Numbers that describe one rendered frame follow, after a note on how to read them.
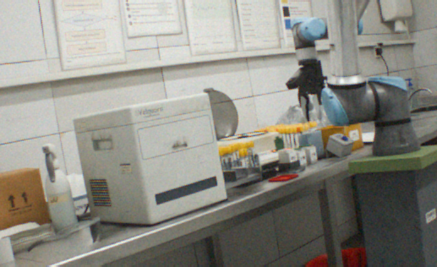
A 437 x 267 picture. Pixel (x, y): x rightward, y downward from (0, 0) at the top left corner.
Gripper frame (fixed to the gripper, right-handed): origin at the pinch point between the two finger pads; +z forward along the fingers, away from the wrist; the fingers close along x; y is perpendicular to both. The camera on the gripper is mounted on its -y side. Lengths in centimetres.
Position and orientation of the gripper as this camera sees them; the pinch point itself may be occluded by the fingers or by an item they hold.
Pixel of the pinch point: (313, 117)
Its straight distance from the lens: 206.3
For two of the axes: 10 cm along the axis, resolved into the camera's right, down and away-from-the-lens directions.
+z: 1.6, 9.9, 0.4
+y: 7.7, -1.5, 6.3
